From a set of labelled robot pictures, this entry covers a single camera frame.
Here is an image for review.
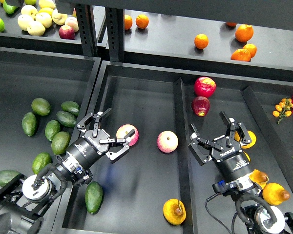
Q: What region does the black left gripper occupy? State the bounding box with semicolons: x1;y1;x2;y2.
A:
66;108;135;170

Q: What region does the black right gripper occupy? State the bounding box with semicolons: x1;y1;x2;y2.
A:
188;111;253;183

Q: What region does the dark green avocado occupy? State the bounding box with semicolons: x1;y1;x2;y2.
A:
85;181;103;214

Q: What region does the yellow pear with stem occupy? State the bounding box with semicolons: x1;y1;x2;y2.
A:
163;198;186;225

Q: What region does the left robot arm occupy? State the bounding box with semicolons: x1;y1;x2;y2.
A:
0;109;135;234

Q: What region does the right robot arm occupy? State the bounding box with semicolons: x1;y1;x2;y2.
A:
188;112;293;234

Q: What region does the yellow pear top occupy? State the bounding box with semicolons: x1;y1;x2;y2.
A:
234;130;257;149

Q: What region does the yellow pear round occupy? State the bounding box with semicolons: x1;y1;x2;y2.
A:
243;151;251;162

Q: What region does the green avocado middle right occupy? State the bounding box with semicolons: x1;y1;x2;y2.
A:
56;111;76;127

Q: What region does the green avocado upper right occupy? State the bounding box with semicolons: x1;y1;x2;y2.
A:
61;101;80;117

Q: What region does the green avocado lower centre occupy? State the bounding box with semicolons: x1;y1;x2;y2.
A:
51;131;71;155

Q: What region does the yellow pear lower middle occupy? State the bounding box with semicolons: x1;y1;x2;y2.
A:
249;169;269;190

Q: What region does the green avocado top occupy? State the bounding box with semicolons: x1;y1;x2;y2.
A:
31;97;51;116

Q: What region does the light green avocado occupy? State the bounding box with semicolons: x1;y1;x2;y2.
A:
32;152;53;175

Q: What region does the green avocado far left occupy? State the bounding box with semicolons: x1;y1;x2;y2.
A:
21;112;38;137

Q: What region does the yellow pear lower right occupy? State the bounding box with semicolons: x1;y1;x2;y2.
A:
262;183;290;206

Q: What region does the large dark avocado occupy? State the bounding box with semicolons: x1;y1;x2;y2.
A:
0;169;21;187

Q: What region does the pink apple left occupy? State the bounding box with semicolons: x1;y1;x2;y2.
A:
116;124;139;146

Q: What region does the pink apple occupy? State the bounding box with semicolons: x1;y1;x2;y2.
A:
116;124;139;146
157;131;179;153

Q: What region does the dark red apple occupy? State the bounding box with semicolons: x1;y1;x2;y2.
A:
191;96;210;117

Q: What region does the pink apple right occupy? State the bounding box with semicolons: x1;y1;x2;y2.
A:
157;131;179;153

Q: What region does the bright red apple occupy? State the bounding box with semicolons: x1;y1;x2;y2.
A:
194;77;216;98

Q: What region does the orange cherry tomato bunch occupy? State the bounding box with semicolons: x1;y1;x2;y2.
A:
272;98;293;124

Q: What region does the black centre tray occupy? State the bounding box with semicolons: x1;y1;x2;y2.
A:
52;62;293;234

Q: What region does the black tray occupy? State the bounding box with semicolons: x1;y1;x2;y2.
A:
0;47;102;176
52;62;293;234

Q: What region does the black tray divider right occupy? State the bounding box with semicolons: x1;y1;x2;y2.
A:
241;86;293;192

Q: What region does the black tray divider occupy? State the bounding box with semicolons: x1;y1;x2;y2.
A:
173;78;198;234
241;86;293;192

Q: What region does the orange front right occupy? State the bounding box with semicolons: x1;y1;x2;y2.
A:
230;48;251;62

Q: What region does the black left tray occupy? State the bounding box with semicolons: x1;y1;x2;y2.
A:
0;47;102;176

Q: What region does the black tray divider centre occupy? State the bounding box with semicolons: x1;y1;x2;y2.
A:
173;78;198;234

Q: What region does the orange small right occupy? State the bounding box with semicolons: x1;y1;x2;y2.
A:
243;43;257;58

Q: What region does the orange shelf centre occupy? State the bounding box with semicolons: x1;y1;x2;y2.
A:
194;34;209;49

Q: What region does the red apple on shelf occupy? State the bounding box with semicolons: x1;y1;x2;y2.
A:
59;25;75;40

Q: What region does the large orange shelf right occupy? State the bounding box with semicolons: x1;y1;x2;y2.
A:
235;24;254;42

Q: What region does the orange half hidden left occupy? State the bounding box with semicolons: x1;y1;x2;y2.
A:
124;14;133;30

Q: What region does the orange hidden at back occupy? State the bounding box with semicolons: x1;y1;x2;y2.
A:
226;22;237;27

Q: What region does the pale peach fruit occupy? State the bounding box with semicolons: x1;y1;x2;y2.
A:
64;17;79;33

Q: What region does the black shelf post right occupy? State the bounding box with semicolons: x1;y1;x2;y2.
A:
105;7;125;62

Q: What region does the black shelf post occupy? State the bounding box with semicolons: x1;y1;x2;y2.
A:
105;7;125;62
75;4;98;57

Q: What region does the black shelf post left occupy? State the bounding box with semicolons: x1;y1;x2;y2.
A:
75;4;98;57

